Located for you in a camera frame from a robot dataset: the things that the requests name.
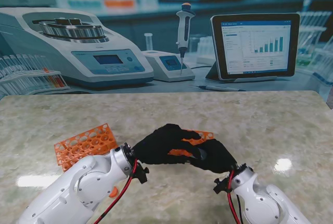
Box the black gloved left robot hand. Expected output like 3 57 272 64
132 123 202 167

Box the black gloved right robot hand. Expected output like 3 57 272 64
187 138 238 174

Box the orange test tube rack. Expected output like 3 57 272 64
168 129 215 157
54 123 119 173

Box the printed laboratory backdrop poster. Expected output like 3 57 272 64
0 0 333 96

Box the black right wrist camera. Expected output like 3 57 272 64
213 177 232 195

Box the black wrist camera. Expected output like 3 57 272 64
213 177 232 195
131 163 150 184

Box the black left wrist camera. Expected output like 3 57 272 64
131 163 150 184

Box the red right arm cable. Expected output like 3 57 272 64
227 169 242 224

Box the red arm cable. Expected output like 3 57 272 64
227 169 242 224
92 158 138 224

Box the red left arm cable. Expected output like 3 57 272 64
92 158 138 224

